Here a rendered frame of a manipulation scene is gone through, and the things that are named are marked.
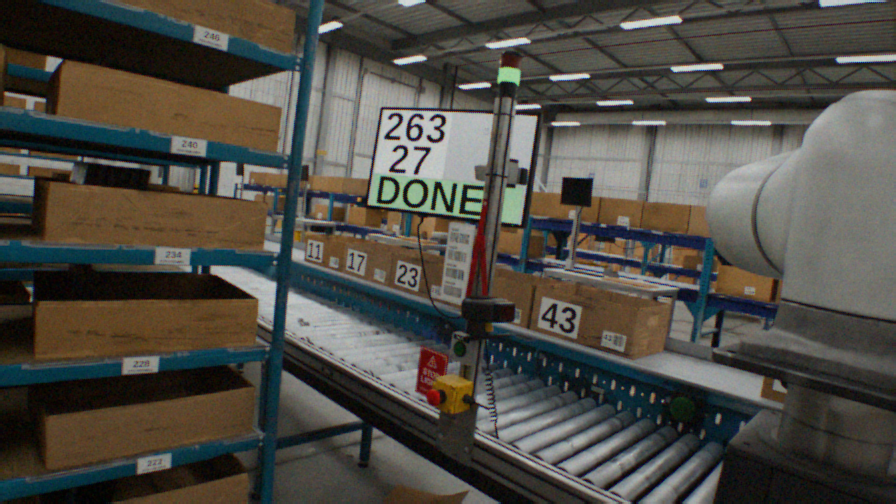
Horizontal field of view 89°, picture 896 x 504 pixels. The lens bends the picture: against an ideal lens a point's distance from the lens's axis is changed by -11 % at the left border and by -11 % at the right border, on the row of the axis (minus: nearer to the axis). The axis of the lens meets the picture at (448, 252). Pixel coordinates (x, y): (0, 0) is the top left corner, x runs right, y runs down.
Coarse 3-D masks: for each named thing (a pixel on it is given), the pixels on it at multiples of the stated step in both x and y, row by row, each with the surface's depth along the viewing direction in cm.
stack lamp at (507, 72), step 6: (504, 60) 117; (510, 60) 117; (516, 60) 117; (504, 66) 117; (510, 66) 117; (516, 66) 117; (504, 72) 117; (510, 72) 117; (516, 72) 117; (498, 78) 119; (504, 78) 117; (510, 78) 117; (516, 78) 117
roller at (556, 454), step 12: (612, 420) 139; (624, 420) 142; (588, 432) 129; (600, 432) 131; (612, 432) 136; (564, 444) 120; (576, 444) 122; (588, 444) 126; (540, 456) 113; (552, 456) 114; (564, 456) 117
